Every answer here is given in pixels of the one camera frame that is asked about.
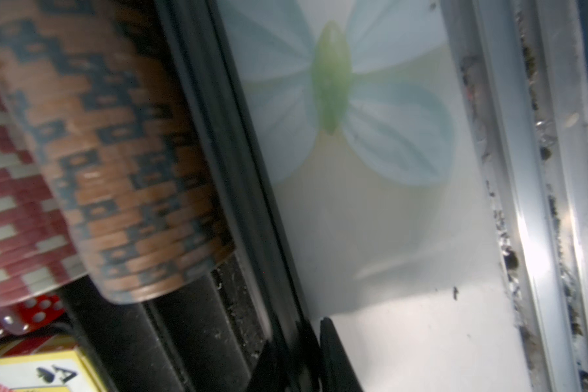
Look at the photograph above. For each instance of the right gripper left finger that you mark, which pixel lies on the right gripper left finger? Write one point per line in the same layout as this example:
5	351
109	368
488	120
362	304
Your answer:
272	373

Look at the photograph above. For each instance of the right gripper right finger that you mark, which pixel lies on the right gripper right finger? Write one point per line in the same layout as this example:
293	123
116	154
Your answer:
337	372

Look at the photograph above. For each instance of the black poker case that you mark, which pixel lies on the black poker case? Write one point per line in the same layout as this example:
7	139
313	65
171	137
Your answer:
208	335

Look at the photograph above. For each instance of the pink white card deck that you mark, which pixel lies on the pink white card deck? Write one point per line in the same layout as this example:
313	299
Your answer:
50	363

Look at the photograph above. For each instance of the red dice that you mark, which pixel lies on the red dice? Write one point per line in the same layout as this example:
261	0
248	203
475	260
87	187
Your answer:
30	315

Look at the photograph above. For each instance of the red white chip stack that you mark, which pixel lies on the red white chip stack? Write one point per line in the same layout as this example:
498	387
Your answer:
37	255

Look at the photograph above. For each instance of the orange blue chip stack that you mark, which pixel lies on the orange blue chip stack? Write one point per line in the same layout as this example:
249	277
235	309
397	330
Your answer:
92	86

